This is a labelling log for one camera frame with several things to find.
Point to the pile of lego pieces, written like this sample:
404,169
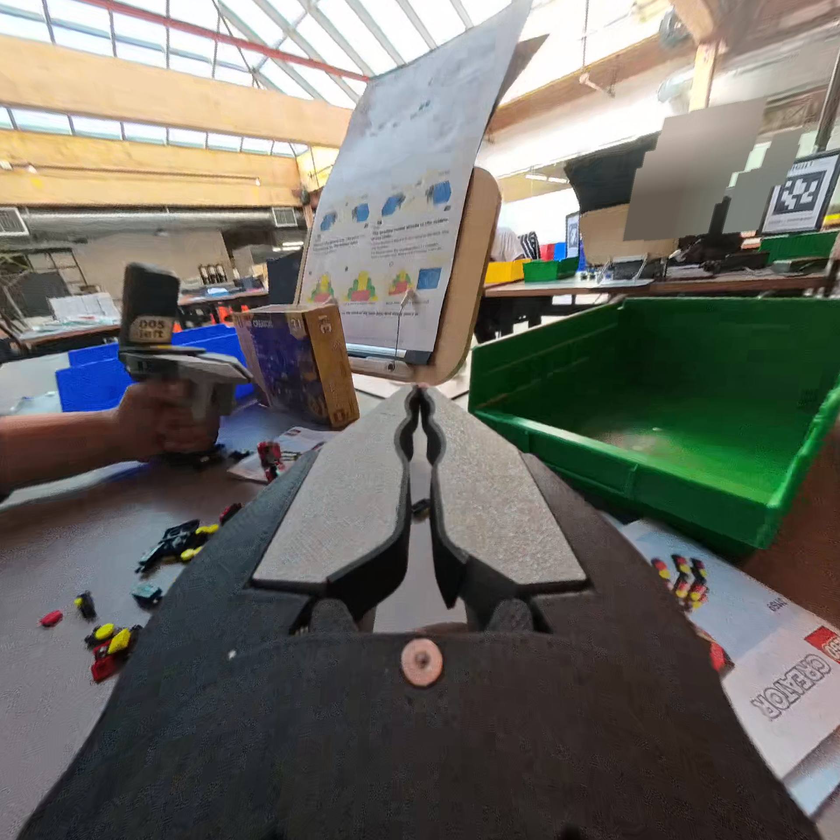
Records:
112,643

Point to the person's left forearm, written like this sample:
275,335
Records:
59,446

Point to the person's left hand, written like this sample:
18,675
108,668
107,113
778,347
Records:
158,420

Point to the small marker tag card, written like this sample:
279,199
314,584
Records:
801,190

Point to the background workbench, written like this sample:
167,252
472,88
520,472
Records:
591,286

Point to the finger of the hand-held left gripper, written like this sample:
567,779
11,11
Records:
210,368

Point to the purple lego set box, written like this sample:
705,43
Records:
302,368

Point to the blue plastic bin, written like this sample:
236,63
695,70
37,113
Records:
92,374

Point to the printed instruction sheet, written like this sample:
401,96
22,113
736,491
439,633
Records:
407,184

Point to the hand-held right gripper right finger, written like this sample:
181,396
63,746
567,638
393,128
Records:
505,519

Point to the open spider instruction booklet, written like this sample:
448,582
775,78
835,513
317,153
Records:
302,444

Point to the closed instruction booklet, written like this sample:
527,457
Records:
775,656

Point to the red yellow black lego model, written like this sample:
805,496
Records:
269,457

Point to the green plastic bin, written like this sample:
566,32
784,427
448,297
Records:
656,407

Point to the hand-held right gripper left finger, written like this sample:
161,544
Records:
335,519

